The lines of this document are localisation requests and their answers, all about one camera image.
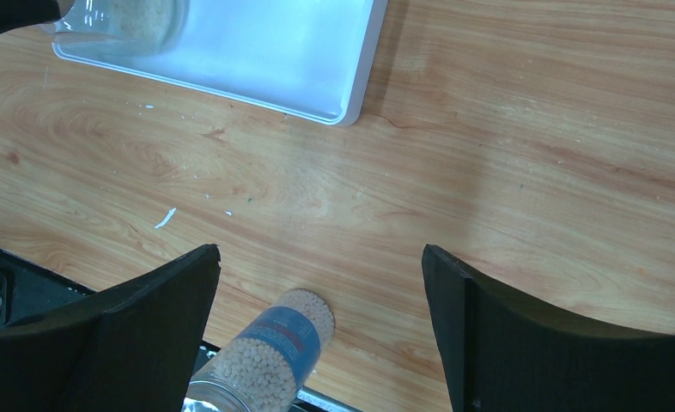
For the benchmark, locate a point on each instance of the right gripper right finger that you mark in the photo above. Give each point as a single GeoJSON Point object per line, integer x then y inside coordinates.
{"type": "Point", "coordinates": [505, 350]}

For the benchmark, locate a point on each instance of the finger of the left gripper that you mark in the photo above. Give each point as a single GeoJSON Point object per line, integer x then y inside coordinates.
{"type": "Point", "coordinates": [23, 13]}

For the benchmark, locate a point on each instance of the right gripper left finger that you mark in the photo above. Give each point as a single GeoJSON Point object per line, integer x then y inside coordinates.
{"type": "Point", "coordinates": [130, 347]}

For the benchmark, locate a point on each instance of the silver lid peppercorn bottle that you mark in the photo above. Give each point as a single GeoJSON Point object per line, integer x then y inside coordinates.
{"type": "Point", "coordinates": [269, 361]}

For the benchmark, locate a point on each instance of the round glass jar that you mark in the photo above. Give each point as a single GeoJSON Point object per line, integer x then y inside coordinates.
{"type": "Point", "coordinates": [124, 28]}

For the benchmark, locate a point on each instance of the white divided tray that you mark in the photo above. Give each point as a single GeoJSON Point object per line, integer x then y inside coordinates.
{"type": "Point", "coordinates": [308, 59]}

